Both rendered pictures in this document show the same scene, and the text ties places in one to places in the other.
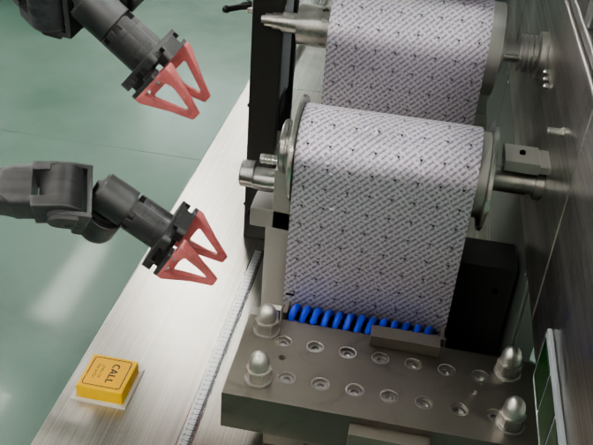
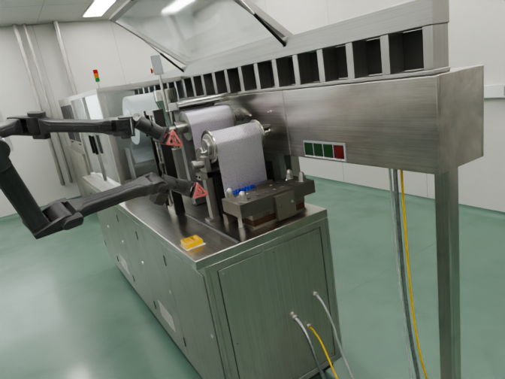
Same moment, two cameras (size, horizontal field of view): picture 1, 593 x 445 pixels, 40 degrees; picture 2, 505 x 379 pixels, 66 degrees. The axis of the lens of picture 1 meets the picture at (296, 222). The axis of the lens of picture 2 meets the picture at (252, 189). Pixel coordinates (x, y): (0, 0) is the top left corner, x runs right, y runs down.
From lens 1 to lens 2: 110 cm
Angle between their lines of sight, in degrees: 38
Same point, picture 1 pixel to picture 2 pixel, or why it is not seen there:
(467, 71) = (228, 120)
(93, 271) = (55, 341)
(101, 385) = (194, 241)
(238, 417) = (246, 212)
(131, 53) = (158, 131)
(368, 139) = (229, 131)
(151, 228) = (183, 183)
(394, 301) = (252, 178)
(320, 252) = (230, 171)
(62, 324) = (61, 363)
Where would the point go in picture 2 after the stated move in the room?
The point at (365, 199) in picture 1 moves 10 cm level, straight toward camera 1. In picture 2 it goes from (237, 148) to (249, 150)
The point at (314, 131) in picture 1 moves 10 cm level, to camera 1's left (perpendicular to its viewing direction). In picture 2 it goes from (216, 134) to (197, 140)
